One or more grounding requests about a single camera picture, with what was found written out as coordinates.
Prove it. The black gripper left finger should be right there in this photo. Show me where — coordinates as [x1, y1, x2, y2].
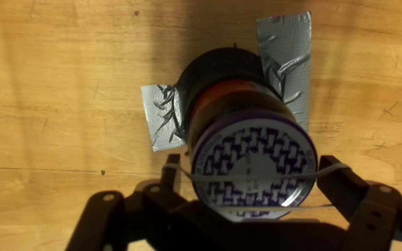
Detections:
[161, 153, 182, 191]

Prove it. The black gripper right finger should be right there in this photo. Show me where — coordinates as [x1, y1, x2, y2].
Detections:
[317, 155, 369, 222]

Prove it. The black orange cup purple base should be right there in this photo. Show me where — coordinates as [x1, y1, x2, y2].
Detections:
[179, 47, 319, 222]

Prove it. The grey duct tape strip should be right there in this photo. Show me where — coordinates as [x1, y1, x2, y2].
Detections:
[141, 11, 313, 151]

